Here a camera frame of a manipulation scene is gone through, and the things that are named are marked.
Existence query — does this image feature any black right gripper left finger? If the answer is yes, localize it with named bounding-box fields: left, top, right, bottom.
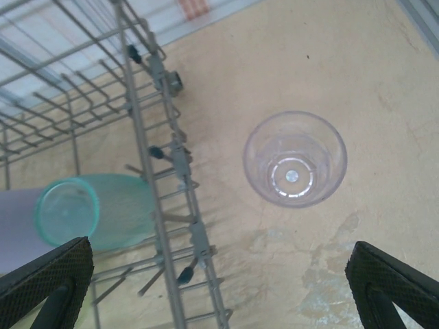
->
left=0, top=236, right=95, bottom=329

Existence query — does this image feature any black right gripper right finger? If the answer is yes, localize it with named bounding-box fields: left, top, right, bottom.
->
left=345, top=241, right=439, bottom=329

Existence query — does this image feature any purple plastic cup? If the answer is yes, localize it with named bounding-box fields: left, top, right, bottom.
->
left=0, top=187, right=47, bottom=275

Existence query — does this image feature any teal translucent plastic cup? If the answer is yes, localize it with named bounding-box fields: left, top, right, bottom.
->
left=33, top=173, right=157, bottom=252

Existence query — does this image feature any clear plastic cup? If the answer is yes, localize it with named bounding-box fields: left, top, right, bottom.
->
left=242, top=110, right=348, bottom=209

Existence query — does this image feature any grey wire dish rack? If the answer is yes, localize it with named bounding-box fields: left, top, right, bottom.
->
left=0, top=0, right=235, bottom=329

